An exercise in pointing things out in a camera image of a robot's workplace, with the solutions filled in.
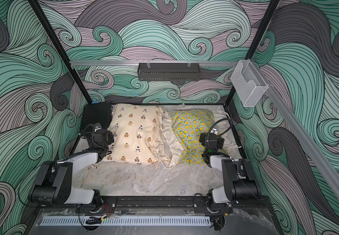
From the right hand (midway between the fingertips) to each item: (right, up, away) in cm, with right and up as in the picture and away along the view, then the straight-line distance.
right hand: (211, 134), depth 92 cm
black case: (-83, +15, +22) cm, 88 cm away
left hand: (-71, 0, -1) cm, 71 cm away
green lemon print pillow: (-13, +6, +3) cm, 15 cm away
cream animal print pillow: (-43, +1, -1) cm, 43 cm away
